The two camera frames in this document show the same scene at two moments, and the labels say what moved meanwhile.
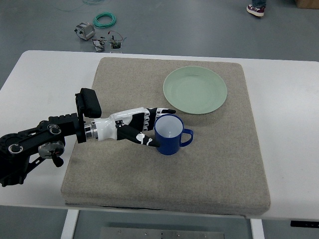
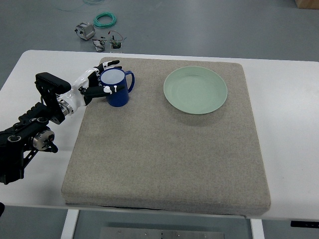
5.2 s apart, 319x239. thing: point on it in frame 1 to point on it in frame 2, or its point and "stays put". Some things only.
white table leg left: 68,229 stays put
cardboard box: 307,4 stays put
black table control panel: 304,224 stays put
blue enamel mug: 168,129 to 120,83
